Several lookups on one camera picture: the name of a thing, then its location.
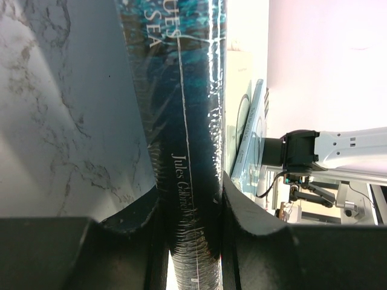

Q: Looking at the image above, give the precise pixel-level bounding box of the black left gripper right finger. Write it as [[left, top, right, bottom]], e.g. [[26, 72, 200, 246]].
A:
[[221, 176, 386, 289]]

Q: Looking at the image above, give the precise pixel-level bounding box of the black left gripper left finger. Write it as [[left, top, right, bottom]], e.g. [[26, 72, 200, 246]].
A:
[[1, 188, 165, 289]]

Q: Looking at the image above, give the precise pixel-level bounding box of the light blue cat cover book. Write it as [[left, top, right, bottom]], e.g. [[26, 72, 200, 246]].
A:
[[231, 79, 267, 199]]

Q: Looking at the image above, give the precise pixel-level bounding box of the pale green thin book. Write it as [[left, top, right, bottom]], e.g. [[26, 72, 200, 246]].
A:
[[224, 50, 252, 174]]

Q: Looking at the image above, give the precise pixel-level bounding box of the blue ocean Jules Verne book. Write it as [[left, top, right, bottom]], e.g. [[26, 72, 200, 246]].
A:
[[116, 1, 227, 289]]

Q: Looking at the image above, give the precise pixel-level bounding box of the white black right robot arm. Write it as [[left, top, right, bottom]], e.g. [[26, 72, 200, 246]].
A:
[[262, 127, 386, 176]]

